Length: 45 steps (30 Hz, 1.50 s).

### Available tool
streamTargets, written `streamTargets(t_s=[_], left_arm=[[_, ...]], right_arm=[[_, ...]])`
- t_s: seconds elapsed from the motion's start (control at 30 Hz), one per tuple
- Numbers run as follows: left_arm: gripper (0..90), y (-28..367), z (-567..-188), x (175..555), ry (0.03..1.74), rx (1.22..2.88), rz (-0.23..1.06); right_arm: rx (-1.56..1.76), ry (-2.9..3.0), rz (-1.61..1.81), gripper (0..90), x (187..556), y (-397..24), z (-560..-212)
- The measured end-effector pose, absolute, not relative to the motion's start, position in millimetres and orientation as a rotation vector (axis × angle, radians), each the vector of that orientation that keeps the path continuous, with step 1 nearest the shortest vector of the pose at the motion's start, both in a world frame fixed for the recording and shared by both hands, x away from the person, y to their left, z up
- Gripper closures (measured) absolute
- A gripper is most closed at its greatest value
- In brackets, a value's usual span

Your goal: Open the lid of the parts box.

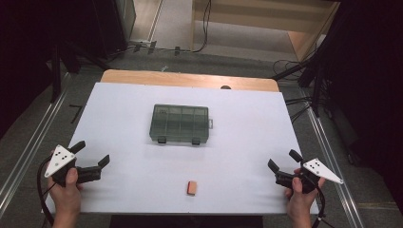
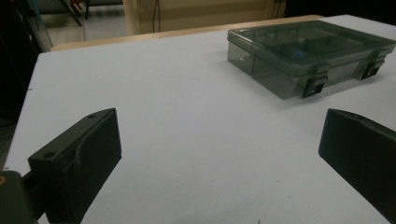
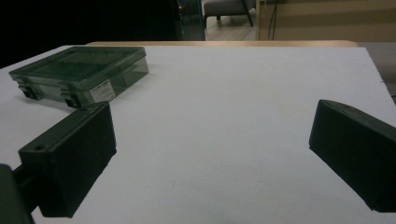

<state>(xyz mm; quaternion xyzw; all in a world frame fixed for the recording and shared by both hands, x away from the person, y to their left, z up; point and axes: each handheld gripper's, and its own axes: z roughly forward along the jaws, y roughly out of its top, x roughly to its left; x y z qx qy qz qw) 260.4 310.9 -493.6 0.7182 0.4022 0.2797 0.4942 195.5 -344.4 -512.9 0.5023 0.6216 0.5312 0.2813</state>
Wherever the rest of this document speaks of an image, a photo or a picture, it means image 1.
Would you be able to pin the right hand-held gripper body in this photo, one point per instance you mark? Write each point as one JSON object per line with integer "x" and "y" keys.
{"x": 316, "y": 169}

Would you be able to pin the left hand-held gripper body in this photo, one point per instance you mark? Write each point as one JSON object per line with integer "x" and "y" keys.
{"x": 57, "y": 160}

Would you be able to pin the smoky clear plastic compartment box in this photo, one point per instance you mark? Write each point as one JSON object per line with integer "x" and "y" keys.
{"x": 179, "y": 123}

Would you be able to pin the small wooden stamp block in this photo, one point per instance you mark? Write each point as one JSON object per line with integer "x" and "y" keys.
{"x": 192, "y": 187}

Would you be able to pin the person's right hand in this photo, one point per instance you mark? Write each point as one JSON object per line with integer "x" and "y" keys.
{"x": 299, "y": 202}

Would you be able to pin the person's left hand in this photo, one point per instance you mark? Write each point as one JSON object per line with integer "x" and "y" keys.
{"x": 66, "y": 199}

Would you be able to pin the white table cover sheet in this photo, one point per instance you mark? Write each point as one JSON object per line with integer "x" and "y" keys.
{"x": 240, "y": 152}

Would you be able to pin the black metal stand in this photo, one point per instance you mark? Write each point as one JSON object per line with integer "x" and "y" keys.
{"x": 57, "y": 66}
{"x": 316, "y": 79}

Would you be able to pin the dark cabinet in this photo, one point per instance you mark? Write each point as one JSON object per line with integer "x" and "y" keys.
{"x": 111, "y": 22}

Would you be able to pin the light wooden shelf unit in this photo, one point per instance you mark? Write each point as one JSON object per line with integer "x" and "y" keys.
{"x": 253, "y": 19}

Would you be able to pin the metal floor rail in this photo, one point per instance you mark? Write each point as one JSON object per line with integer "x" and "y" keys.
{"x": 28, "y": 152}
{"x": 332, "y": 164}

